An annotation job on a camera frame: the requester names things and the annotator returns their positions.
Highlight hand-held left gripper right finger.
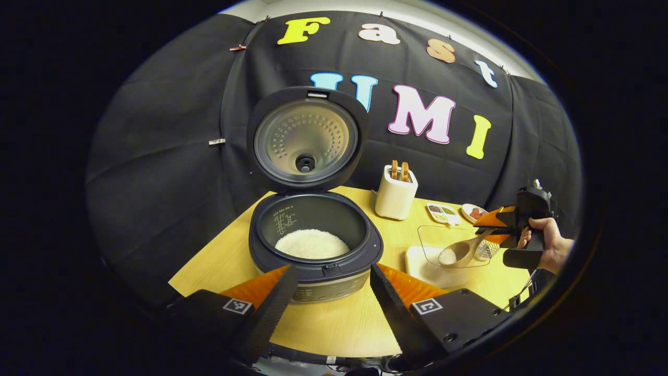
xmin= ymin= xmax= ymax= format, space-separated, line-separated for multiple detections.
xmin=369 ymin=263 xmax=509 ymax=369

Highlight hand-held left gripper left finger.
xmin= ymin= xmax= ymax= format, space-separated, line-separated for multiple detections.
xmin=167 ymin=264 xmax=299 ymax=366

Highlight wire metal chopstick holder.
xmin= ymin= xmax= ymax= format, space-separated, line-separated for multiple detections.
xmin=475 ymin=239 xmax=500 ymax=262

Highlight wooden spoon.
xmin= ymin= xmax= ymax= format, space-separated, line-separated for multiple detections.
xmin=438 ymin=230 xmax=496 ymax=268

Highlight clear box of rice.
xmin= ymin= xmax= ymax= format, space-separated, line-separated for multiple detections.
xmin=405 ymin=225 xmax=494 ymax=289

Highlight white rice mound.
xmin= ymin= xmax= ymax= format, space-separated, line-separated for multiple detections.
xmin=275 ymin=229 xmax=351 ymax=260

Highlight black rice cooker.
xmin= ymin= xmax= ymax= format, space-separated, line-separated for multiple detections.
xmin=246 ymin=86 xmax=384 ymax=304

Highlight white round plate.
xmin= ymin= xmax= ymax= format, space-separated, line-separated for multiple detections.
xmin=461 ymin=203 xmax=488 ymax=224

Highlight white divided grain dish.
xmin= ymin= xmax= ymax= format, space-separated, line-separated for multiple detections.
xmin=425 ymin=203 xmax=461 ymax=226

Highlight white toaster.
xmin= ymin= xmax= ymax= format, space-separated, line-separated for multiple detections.
xmin=375 ymin=164 xmax=419 ymax=221

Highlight black backdrop cloth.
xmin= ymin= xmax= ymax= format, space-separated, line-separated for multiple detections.
xmin=86 ymin=10 xmax=582 ymax=309

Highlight black cable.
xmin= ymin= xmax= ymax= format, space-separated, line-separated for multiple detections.
xmin=507 ymin=267 xmax=541 ymax=312

